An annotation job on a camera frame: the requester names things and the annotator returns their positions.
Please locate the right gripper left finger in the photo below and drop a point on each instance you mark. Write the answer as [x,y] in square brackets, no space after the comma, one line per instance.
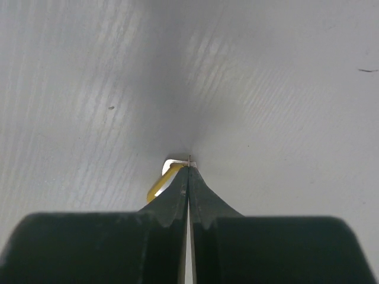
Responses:
[146,246]

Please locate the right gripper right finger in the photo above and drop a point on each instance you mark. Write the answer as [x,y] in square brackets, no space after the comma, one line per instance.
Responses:
[228,247]

